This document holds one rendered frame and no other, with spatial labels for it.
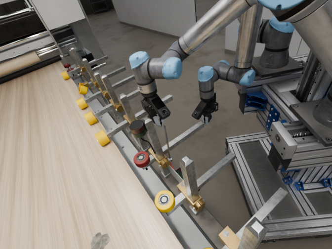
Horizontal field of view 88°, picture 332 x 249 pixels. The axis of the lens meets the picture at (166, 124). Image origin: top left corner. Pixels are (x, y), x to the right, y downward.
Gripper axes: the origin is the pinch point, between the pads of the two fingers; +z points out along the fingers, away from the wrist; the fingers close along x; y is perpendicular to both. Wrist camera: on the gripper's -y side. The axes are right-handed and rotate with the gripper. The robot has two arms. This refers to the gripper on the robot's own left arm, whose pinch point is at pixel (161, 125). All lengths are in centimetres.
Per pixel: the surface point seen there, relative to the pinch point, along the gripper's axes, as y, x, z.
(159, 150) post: -7.2, 7.9, 6.8
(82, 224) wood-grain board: -13, 50, 10
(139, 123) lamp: -5.7, 11.4, -13.3
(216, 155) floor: 19, -58, 100
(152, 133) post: -7.2, 8.1, -5.7
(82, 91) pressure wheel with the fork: 95, 22, 7
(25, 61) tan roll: 224, 58, -4
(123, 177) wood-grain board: -5.2, 28.3, 10.4
